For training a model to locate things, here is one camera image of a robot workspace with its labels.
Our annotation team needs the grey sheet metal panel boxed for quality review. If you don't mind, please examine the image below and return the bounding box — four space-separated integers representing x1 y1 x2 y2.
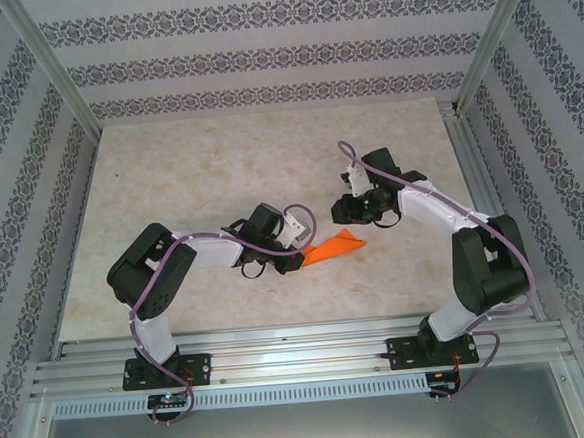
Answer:
34 382 584 438

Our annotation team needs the aluminium corner post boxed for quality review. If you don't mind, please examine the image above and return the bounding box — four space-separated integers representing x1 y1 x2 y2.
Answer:
0 0 103 146
446 0 549 116

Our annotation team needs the black left gripper cable loop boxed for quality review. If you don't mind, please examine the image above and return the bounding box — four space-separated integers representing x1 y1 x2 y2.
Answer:
239 258 267 283

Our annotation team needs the orange paper sheet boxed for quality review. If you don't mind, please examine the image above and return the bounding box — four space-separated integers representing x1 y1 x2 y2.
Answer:
298 226 369 270

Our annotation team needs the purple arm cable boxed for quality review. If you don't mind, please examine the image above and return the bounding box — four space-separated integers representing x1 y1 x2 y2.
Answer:
337 129 544 410
120 201 335 429

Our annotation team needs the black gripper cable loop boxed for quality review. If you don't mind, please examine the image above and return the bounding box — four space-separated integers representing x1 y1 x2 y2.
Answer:
371 210 402 232
239 258 267 283

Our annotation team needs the aluminium side rail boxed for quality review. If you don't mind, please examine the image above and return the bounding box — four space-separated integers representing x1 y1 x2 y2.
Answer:
436 94 549 327

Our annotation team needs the aluminium mounting rail frame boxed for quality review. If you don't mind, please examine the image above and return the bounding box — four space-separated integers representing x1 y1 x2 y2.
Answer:
25 302 577 402

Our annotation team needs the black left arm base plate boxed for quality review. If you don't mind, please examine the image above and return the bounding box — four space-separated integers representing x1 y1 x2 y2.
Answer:
119 352 213 392

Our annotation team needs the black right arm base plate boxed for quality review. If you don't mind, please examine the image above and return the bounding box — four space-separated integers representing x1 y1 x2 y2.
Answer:
385 330 480 373

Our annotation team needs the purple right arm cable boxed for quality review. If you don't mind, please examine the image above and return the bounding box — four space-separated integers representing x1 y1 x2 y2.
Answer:
337 129 544 410

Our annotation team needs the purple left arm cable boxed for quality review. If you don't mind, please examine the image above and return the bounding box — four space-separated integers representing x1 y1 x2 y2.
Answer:
120 201 335 429

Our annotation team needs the slotted grey cable duct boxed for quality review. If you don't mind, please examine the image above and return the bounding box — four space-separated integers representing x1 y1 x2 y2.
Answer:
51 373 431 422

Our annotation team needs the black right gripper cable loop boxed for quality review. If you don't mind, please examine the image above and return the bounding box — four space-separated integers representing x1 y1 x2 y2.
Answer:
371 210 402 232

